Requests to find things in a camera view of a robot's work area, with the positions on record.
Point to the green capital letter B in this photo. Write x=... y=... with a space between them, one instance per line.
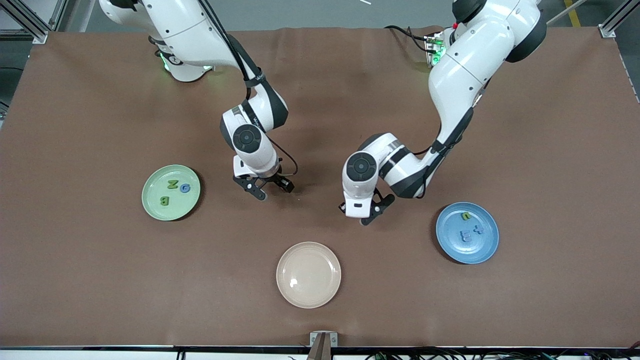
x=164 y=201

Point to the green small letter n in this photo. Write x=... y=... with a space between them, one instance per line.
x=465 y=216

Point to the blue small letter m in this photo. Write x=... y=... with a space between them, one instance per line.
x=467 y=235

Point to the blue capital letter G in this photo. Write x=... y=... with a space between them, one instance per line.
x=185 y=188

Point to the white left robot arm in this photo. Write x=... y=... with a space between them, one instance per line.
x=465 y=65

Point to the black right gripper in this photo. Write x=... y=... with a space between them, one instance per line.
x=274 y=178

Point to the black right camera mount bracket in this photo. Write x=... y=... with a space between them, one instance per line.
x=247 y=185

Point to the blue plate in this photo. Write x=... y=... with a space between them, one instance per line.
x=465 y=252

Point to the metal table edge bracket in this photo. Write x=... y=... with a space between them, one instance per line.
x=334 y=340

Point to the beige plate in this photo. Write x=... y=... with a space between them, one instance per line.
x=308 y=275

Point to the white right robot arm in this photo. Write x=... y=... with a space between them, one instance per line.
x=185 y=35

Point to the tan post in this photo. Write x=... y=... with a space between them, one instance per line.
x=320 y=350

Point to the green capital letter N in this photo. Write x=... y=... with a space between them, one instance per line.
x=172 y=184

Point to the brown table mat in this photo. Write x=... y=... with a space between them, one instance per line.
x=320 y=100

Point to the green plate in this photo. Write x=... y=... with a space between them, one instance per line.
x=180 y=207

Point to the aluminium frame profile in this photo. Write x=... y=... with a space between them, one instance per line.
x=607 y=30
x=37 y=32

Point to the black table edge strip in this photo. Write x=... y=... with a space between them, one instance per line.
x=100 y=347

